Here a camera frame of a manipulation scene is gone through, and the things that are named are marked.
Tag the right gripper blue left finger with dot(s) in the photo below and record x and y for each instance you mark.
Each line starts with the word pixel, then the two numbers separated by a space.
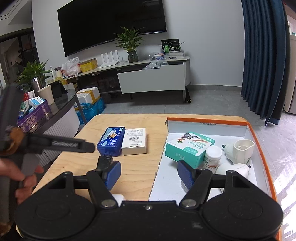
pixel 100 184

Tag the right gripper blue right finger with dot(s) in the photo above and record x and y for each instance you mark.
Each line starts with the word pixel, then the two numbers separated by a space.
pixel 197 182

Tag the blue tin box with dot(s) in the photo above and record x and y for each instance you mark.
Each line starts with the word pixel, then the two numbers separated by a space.
pixel 111 141

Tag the white power adapter box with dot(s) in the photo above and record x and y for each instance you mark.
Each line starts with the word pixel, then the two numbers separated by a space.
pixel 134 141

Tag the person's left hand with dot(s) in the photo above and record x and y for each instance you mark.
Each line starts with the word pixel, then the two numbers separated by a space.
pixel 10 170

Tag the orange white shallow tray box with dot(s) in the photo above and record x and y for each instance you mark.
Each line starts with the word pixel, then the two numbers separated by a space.
pixel 212 183

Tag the teal white bandage box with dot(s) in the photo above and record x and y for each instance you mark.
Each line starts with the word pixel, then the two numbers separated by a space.
pixel 189 147

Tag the white pill bottle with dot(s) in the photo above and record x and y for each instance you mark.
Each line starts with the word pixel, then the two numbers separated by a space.
pixel 212 158

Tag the purple patterned box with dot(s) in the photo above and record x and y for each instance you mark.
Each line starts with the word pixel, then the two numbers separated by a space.
pixel 34 120

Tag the round black glass side table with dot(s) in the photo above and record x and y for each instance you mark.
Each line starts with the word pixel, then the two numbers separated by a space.
pixel 64 122

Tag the white plug-in device lower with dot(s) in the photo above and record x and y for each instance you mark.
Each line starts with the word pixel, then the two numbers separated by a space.
pixel 242 169

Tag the paper cup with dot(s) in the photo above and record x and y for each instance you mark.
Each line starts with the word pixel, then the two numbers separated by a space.
pixel 46 94

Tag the stainless steel thermos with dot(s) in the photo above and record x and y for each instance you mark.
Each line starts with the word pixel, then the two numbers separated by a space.
pixel 37 85

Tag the blue plastic bag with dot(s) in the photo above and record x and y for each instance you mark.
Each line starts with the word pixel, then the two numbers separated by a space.
pixel 91 110

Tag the left green potted plant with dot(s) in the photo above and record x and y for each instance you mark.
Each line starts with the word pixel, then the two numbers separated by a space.
pixel 33 70

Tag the white yellow cardboard box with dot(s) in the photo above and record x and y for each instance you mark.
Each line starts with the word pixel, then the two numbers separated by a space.
pixel 88 95

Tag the white plastic bag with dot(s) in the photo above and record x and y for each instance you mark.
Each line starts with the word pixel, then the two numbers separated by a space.
pixel 72 67

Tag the white tv console cabinet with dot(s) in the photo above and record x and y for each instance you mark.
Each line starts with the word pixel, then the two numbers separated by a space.
pixel 134 79

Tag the white wifi router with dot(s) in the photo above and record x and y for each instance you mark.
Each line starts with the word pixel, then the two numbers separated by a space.
pixel 109 59

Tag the dark blue curtain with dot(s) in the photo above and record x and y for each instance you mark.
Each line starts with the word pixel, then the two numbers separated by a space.
pixel 266 58

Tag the black green display box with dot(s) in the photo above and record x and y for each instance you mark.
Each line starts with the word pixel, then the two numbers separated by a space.
pixel 170 45

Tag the potted bamboo plant in vase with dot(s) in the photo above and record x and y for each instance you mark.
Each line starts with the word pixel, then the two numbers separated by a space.
pixel 129 40

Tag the black wall television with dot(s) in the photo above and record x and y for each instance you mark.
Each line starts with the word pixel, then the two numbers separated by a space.
pixel 85 24

